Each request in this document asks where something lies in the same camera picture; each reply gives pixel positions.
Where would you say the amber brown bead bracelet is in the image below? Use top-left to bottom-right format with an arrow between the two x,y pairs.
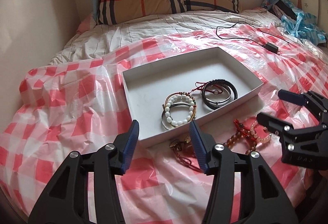
223,123 -> 257,155

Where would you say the black braided leather bracelet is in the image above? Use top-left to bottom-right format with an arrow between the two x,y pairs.
200,79 -> 239,111

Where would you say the red knot charm bracelet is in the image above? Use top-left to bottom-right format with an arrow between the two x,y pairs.
168,136 -> 203,173

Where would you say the white bead bracelet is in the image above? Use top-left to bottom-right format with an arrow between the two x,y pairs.
163,93 -> 196,127

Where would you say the thin silver bangle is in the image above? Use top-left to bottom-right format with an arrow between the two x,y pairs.
205,84 -> 232,105

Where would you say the blue white checkered plastic bag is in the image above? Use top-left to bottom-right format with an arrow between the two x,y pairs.
281,0 -> 327,46

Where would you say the red white checkered plastic sheet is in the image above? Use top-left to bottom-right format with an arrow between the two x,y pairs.
1,24 -> 327,223

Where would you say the white shallow cardboard box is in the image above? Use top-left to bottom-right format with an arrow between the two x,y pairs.
123,48 -> 263,147

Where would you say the white striped bed sheet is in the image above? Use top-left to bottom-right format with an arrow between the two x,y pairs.
49,8 -> 281,65

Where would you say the pink pillow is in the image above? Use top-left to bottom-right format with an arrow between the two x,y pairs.
76,13 -> 97,35

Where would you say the white headboard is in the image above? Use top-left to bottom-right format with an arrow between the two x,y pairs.
1,0 -> 80,131

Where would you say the black power adapter with cable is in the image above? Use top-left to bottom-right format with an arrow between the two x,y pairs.
215,21 -> 279,55

